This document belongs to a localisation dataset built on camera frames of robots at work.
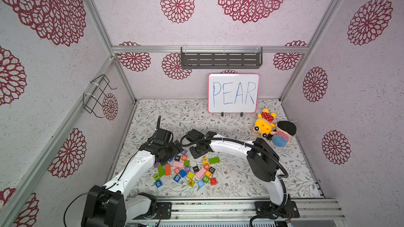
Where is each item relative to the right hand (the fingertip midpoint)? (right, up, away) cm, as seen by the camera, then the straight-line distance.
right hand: (194, 151), depth 90 cm
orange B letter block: (+8, -10, -7) cm, 15 cm away
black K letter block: (-10, -4, 0) cm, 10 cm away
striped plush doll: (+51, +8, +2) cm, 52 cm away
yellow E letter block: (+6, -5, -2) cm, 8 cm away
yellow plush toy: (+44, +15, +8) cm, 47 cm away
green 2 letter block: (+7, -13, -8) cm, 17 cm away
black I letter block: (+1, -9, -5) cm, 10 cm away
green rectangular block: (+12, -5, 0) cm, 13 cm away
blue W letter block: (-18, -15, -9) cm, 25 cm away
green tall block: (-17, -10, -5) cm, 21 cm away
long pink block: (+4, -11, -5) cm, 13 cm away
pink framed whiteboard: (+26, +36, +16) cm, 47 cm away
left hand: (-9, 0, -6) cm, 10 cm away
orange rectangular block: (-14, -10, -4) cm, 18 cm away
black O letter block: (+10, -9, -5) cm, 14 cm away
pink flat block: (-9, -7, -2) cm, 11 cm away
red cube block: (+10, -14, -9) cm, 19 cm away
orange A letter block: (-6, -4, 0) cm, 7 cm away
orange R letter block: (+7, -8, -3) cm, 11 cm away
